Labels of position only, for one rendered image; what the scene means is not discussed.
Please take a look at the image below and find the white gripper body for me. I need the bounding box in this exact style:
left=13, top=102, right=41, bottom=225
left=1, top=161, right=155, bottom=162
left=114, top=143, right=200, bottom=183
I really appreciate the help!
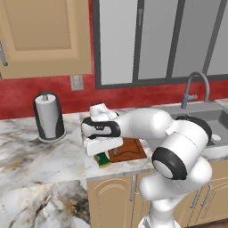
left=83, top=137, right=124, bottom=157

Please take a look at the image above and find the green and yellow sponge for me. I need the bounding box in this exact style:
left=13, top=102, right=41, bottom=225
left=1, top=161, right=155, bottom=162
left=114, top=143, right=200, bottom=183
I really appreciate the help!
left=94, top=151, right=111, bottom=168

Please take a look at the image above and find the brown wooden cutting board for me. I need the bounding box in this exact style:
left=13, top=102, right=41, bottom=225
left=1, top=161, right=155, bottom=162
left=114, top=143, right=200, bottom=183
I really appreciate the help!
left=107, top=137, right=148, bottom=164

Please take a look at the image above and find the beige base cupboard door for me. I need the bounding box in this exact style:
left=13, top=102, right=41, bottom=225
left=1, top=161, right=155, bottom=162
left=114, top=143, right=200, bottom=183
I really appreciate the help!
left=188, top=159, right=228, bottom=227
left=86, top=174, right=137, bottom=228
left=134, top=168, right=203, bottom=228

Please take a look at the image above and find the paper towel roll in holder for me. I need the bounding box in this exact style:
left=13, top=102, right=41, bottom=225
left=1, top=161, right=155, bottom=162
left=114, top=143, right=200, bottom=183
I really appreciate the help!
left=32, top=91, right=67, bottom=144

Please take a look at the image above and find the grey sink basin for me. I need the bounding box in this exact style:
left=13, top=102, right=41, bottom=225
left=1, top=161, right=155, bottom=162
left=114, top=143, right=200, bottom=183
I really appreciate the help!
left=142, top=101, right=228, bottom=151

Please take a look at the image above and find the grey curved tap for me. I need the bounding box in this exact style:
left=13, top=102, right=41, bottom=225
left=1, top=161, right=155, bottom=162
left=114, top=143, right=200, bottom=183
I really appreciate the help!
left=181, top=70, right=211, bottom=110

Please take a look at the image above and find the grey framed window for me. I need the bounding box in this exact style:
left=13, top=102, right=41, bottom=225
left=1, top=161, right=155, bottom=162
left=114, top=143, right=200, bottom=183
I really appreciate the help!
left=92, top=0, right=228, bottom=91

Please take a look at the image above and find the grey base cupboard handle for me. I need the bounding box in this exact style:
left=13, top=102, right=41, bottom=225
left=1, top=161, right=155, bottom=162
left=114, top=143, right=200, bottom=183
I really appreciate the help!
left=200, top=183, right=213, bottom=208
left=129, top=175, right=136, bottom=202
left=190, top=188, right=201, bottom=209

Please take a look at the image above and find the grey wall socket plate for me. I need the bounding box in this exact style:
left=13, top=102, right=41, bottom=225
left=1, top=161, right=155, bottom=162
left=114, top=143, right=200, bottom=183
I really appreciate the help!
left=69, top=74, right=85, bottom=92

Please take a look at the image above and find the beige wall cupboard door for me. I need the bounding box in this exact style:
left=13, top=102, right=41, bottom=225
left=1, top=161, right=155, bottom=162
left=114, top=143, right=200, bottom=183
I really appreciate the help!
left=0, top=0, right=94, bottom=80

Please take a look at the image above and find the grey wall cupboard handle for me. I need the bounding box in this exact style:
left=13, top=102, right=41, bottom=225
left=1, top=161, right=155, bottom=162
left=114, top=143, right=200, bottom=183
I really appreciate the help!
left=0, top=41, right=9, bottom=67

